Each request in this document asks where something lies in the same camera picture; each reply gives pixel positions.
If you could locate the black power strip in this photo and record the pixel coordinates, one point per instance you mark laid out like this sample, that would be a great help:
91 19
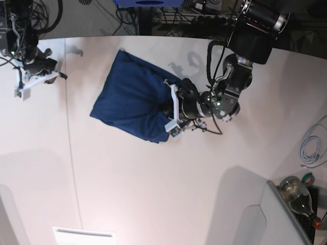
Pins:
215 20

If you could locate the dark blue t-shirt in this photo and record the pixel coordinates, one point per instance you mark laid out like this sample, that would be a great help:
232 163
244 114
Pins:
133 97

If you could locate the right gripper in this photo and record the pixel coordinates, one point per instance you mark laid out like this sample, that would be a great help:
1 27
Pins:
41 65

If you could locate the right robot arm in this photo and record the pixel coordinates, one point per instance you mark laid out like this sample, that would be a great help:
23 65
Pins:
19 47

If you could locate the clear plastic bottle red cap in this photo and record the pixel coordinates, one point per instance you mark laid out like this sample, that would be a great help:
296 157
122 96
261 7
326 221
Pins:
299 199

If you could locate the blue plastic bin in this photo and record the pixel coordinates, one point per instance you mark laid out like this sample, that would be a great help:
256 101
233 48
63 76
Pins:
149 3

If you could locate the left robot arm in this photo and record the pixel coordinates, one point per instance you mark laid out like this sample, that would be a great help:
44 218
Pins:
257 26

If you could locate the green tape roll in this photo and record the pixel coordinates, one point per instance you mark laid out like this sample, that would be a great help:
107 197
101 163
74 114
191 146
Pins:
308 179

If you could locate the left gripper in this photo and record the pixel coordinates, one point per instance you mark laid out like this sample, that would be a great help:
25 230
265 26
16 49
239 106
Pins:
190 104

